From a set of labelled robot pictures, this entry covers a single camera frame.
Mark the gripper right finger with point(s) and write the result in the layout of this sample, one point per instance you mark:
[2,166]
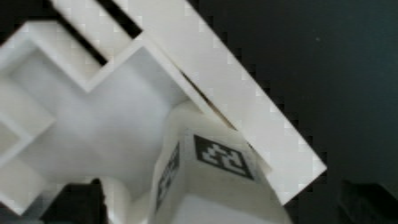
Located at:
[368,204]

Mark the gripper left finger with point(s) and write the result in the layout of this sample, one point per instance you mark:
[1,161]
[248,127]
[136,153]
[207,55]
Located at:
[79,207]

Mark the white chair leg with tag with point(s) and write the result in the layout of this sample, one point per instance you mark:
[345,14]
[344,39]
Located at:
[210,187]

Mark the white chair seat part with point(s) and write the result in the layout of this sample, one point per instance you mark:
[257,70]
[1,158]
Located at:
[82,118]

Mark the white U-shaped fence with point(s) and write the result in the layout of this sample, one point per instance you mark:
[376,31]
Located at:
[175,26]

